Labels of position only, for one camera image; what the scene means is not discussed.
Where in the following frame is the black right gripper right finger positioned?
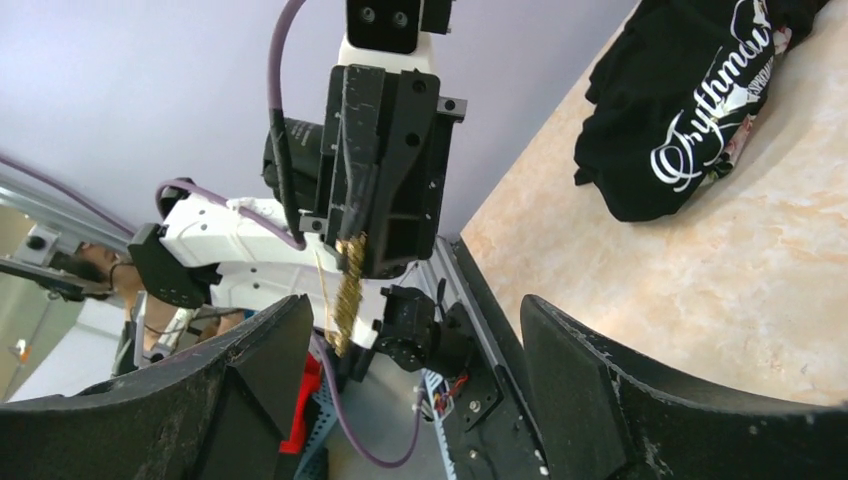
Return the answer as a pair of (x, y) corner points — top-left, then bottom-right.
(520, 295), (847, 479)

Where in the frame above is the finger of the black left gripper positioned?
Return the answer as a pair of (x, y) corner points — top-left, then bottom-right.
(328, 65), (387, 255)
(363, 71), (442, 279)

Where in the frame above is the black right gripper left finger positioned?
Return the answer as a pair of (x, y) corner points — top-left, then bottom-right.
(1, 296), (313, 479)

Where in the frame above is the small gold brooch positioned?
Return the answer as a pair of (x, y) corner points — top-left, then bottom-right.
(313, 232), (367, 357)

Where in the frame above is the black printed t-shirt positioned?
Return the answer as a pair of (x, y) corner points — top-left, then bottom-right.
(574, 1), (822, 223)

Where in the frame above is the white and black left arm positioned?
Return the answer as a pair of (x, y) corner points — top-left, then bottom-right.
(129, 65), (464, 355)

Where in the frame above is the red cloth in background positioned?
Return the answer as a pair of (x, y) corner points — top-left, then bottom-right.
(279, 354), (323, 455)

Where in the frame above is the person in background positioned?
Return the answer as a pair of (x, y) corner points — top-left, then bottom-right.
(66, 243), (247, 352)

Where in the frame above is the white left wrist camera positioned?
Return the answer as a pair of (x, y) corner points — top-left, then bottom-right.
(337, 0), (454, 74)

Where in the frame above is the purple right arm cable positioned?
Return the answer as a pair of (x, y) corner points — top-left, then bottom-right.
(311, 331), (425, 470)

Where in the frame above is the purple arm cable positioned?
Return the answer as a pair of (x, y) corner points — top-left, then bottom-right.
(311, 331), (425, 470)
(0, 0), (310, 253)

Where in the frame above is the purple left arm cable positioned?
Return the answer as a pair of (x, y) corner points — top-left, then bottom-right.
(0, 0), (310, 253)

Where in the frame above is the aluminium frame rail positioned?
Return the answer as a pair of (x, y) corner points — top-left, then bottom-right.
(1, 173), (131, 300)

